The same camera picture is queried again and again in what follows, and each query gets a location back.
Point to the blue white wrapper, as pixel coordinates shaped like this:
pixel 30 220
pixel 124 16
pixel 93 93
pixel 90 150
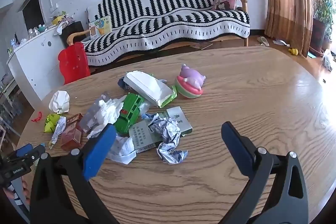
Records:
pixel 122 83

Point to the cluster of clear bottles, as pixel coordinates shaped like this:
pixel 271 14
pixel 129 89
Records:
pixel 32 33

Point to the purple pig toy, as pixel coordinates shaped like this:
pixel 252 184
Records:
pixel 190 79

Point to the silver blister pack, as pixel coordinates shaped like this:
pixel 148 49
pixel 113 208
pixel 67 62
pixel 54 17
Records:
pixel 88 115

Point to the pale green cardboard box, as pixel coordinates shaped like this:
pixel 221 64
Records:
pixel 181 121

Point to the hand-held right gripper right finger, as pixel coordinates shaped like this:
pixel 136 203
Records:
pixel 236 150

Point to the white cabinet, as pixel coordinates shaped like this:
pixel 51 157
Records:
pixel 39 61

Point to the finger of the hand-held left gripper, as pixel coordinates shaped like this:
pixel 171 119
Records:
pixel 22 149
pixel 38 151

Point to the white plastic floor wrapper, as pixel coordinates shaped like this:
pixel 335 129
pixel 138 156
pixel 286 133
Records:
pixel 281 43

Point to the white crumpled paper ball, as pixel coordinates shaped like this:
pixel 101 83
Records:
pixel 59 102

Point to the red plastic clip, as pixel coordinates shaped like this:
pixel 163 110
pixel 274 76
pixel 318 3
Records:
pixel 38 116

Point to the grey plastic bag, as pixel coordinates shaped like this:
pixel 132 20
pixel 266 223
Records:
pixel 328 60

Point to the person's left hand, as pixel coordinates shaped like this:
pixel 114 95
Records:
pixel 25 187

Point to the white green tissue pack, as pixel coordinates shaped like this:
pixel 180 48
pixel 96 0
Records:
pixel 147 87

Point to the black box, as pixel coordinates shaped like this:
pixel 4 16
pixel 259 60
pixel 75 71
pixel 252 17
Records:
pixel 72 29

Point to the yellow green wrapper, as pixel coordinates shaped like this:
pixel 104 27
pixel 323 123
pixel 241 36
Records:
pixel 51 121

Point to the striped wrapper strip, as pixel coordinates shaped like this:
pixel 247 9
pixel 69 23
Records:
pixel 59 129

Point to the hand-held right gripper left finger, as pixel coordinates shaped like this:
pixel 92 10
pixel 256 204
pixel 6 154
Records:
pixel 99 150

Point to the black white striped blanket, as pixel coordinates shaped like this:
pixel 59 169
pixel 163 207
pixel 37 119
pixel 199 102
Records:
pixel 170 19

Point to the wooden sofa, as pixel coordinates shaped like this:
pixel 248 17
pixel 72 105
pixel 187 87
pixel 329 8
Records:
pixel 76 35

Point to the colourful picture book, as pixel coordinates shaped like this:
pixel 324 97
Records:
pixel 99 27

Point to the white paper receipt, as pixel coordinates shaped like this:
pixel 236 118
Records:
pixel 123 150

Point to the green toy car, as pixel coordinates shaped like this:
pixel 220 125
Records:
pixel 128 111

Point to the yellow floor toy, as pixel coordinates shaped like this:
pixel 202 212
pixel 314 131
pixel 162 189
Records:
pixel 293 51

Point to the white tissue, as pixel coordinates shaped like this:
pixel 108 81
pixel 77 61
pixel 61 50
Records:
pixel 107 112

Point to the red cardboard box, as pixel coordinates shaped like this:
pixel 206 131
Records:
pixel 71 134

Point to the crumpled silver foil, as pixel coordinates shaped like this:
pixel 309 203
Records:
pixel 170 153
pixel 165 129

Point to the white shelf rack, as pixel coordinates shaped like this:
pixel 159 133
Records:
pixel 10 87

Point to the pile of small toys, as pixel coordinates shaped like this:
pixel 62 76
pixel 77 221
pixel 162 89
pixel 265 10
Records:
pixel 56 20

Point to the cardboard piece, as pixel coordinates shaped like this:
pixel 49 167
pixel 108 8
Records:
pixel 200 45

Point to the red plastic stool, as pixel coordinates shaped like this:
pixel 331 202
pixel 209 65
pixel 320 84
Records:
pixel 73 64

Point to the beige slipper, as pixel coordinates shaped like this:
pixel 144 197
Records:
pixel 263 41

